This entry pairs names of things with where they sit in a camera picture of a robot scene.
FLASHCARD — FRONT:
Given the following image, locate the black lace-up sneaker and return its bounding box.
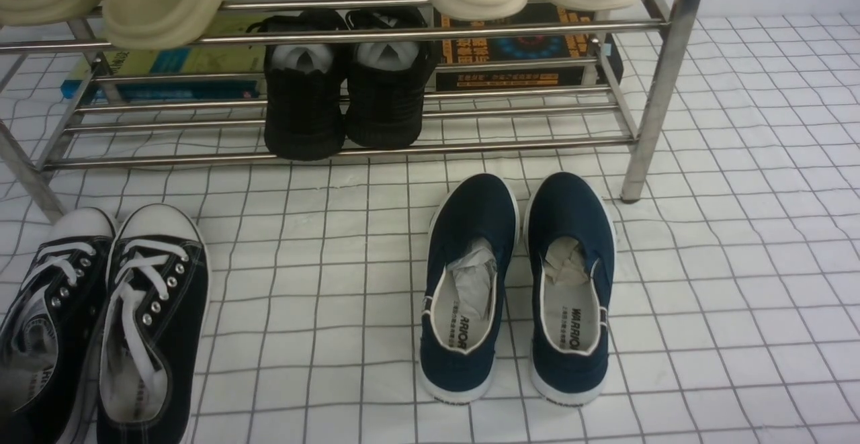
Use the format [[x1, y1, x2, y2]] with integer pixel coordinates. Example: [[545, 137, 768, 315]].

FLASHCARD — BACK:
[[1, 208, 116, 443], [95, 204, 211, 443]]

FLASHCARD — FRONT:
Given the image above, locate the navy slip-on shoe left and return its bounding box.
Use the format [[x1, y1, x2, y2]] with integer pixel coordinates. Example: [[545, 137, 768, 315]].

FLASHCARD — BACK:
[[418, 173, 520, 405]]

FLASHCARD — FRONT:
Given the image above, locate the navy slip-on shoe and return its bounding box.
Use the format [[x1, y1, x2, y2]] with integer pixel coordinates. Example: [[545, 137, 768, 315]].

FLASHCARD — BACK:
[[418, 173, 520, 405], [524, 172, 617, 406]]

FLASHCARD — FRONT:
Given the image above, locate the black mesh shoe right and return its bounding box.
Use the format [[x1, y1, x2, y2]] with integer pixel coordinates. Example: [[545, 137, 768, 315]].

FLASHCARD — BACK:
[[345, 39, 440, 150]]

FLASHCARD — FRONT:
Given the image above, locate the black mesh shoe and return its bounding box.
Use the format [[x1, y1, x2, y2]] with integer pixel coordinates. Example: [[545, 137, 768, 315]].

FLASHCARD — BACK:
[[262, 41, 352, 161], [345, 39, 440, 150]]

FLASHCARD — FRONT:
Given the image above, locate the navy slip-on shoe right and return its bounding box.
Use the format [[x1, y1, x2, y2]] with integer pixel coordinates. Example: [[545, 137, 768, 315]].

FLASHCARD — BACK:
[[524, 172, 617, 406]]

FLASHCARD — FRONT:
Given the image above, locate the silver metal shoe rack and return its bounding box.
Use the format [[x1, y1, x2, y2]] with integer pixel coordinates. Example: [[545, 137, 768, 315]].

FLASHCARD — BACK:
[[2, 0, 701, 221]]

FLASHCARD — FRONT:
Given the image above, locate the black mesh shoe left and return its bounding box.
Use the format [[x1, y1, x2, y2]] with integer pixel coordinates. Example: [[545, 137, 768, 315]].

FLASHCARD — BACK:
[[262, 41, 352, 161]]

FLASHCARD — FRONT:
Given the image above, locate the black orange printed box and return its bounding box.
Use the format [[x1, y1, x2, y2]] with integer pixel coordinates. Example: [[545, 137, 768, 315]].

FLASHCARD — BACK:
[[432, 3, 594, 91]]

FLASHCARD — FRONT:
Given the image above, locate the white grid floor cloth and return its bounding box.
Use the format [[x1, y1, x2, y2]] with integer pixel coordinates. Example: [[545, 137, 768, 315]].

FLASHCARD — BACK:
[[0, 13, 860, 444]]

